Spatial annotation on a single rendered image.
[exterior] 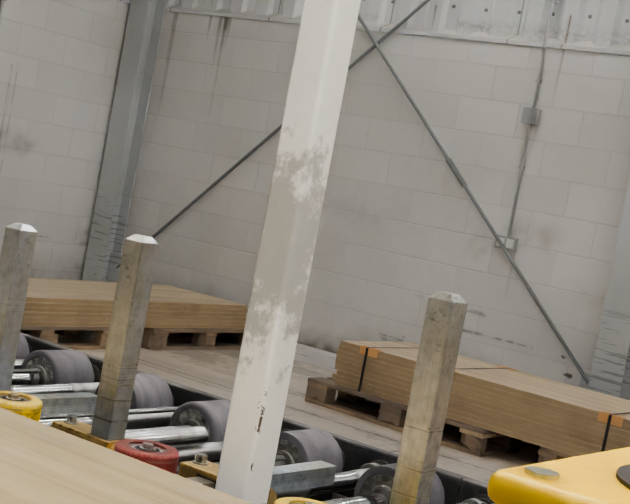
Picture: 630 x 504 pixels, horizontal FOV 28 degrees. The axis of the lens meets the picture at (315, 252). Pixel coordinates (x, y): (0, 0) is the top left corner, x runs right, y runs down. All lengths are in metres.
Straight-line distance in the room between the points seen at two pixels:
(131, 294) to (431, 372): 0.49
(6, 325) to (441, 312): 0.76
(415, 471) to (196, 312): 7.20
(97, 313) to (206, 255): 1.88
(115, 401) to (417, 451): 0.49
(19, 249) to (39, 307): 5.60
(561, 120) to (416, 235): 1.26
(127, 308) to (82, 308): 6.03
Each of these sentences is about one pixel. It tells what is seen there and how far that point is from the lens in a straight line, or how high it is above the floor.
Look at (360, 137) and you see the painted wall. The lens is 8.88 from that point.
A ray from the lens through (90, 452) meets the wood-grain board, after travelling 1.53.
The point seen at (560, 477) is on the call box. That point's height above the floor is 1.22.
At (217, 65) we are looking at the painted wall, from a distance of 9.76.
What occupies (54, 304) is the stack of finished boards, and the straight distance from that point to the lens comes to 7.64.
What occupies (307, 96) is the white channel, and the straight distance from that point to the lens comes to 1.46.
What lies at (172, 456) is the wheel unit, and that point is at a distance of 1.56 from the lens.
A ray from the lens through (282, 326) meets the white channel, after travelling 1.47.
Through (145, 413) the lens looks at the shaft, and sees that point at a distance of 2.24.
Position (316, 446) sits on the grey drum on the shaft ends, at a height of 0.84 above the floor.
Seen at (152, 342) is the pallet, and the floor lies 0.05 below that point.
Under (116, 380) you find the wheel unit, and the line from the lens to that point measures 1.80.
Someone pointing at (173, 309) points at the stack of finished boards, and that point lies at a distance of 8.46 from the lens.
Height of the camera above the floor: 1.26
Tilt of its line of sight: 3 degrees down
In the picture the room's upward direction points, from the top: 11 degrees clockwise
